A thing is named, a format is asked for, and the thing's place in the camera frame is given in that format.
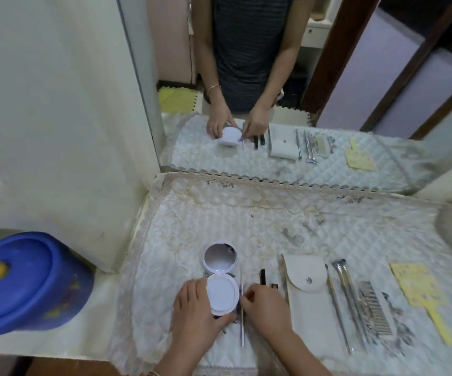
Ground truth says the thin silver metal pick tool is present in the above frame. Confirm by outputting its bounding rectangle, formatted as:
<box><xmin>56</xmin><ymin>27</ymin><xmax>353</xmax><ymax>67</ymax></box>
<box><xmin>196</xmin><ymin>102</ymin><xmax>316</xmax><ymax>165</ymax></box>
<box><xmin>239</xmin><ymin>266</ymin><xmax>246</xmax><ymax>348</ymax></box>

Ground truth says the white snap pouch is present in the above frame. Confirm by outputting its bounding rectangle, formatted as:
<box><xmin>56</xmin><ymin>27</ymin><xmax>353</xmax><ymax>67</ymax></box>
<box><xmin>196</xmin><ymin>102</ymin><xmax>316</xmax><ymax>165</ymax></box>
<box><xmin>281</xmin><ymin>253</ymin><xmax>342</xmax><ymax>359</ymax></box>

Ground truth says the large wall mirror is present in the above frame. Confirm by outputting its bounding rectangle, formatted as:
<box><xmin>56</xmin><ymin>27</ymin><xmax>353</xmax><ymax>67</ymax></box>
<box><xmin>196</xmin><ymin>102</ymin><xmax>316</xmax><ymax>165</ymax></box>
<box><xmin>115</xmin><ymin>0</ymin><xmax>452</xmax><ymax>193</ymax></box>

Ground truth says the blue bucket lid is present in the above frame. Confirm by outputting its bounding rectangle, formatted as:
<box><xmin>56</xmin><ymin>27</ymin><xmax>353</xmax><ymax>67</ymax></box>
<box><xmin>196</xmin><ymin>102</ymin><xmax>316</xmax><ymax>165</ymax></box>
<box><xmin>0</xmin><ymin>232</ymin><xmax>68</xmax><ymax>322</ymax></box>

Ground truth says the person's right forearm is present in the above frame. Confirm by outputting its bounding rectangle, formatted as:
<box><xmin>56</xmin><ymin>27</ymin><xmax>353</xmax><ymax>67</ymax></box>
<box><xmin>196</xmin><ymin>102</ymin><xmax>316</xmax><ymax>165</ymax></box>
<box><xmin>264</xmin><ymin>329</ymin><xmax>334</xmax><ymax>376</ymax></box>

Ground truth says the white quilted lace-edged cloth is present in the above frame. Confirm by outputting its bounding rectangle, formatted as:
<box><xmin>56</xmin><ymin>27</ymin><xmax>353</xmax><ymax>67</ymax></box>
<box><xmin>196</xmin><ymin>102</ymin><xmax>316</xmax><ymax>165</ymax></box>
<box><xmin>110</xmin><ymin>172</ymin><xmax>452</xmax><ymax>376</ymax></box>

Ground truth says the silver metal comb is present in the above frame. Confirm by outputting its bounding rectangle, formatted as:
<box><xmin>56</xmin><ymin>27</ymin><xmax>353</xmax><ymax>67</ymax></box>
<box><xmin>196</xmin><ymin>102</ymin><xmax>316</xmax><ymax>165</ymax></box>
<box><xmin>357</xmin><ymin>280</ymin><xmax>394</xmax><ymax>338</ymax></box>

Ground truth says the person's right hand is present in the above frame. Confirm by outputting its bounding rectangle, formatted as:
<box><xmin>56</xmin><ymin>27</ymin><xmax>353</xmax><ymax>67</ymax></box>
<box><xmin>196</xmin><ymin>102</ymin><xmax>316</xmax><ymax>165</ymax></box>
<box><xmin>240</xmin><ymin>284</ymin><xmax>301</xmax><ymax>344</ymax></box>

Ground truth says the white round compact mirror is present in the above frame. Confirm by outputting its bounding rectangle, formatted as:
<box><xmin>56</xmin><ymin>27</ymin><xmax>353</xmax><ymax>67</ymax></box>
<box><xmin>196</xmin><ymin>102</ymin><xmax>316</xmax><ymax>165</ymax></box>
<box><xmin>203</xmin><ymin>242</ymin><xmax>241</xmax><ymax>316</ymax></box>

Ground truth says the blue plastic bucket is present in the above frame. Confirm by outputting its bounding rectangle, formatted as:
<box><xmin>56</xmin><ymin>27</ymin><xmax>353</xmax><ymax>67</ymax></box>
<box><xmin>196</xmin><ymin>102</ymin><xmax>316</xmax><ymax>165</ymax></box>
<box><xmin>0</xmin><ymin>232</ymin><xmax>96</xmax><ymax>337</ymax></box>

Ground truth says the person's left forearm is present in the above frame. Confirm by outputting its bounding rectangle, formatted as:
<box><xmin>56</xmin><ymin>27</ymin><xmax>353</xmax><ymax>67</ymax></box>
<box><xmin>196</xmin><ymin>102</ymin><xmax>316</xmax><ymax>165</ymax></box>
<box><xmin>152</xmin><ymin>340</ymin><xmax>213</xmax><ymax>376</ymax></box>

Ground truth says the silver handled makeup brush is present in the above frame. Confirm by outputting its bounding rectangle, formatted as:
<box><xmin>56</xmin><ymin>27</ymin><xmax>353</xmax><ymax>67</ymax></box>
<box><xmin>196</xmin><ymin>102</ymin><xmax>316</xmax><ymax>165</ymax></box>
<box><xmin>341</xmin><ymin>264</ymin><xmax>369</xmax><ymax>346</ymax></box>
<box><xmin>331</xmin><ymin>259</ymin><xmax>364</xmax><ymax>350</ymax></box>

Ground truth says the slim silver metal stick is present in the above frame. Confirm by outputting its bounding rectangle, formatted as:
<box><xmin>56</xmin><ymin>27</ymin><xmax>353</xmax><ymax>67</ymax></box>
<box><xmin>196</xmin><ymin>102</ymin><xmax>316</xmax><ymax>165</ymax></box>
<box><xmin>278</xmin><ymin>254</ymin><xmax>289</xmax><ymax>306</ymax></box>

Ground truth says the silver metal spatula tool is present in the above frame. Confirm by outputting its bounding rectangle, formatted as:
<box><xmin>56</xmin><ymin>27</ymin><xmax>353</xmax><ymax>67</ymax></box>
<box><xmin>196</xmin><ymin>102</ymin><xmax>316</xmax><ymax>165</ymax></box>
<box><xmin>324</xmin><ymin>264</ymin><xmax>355</xmax><ymax>355</ymax></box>

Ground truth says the person's left hand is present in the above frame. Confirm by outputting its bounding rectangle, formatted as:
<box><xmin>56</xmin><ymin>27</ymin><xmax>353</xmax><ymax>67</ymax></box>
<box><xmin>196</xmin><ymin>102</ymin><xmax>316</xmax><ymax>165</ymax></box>
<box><xmin>171</xmin><ymin>277</ymin><xmax>237</xmax><ymax>361</ymax></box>

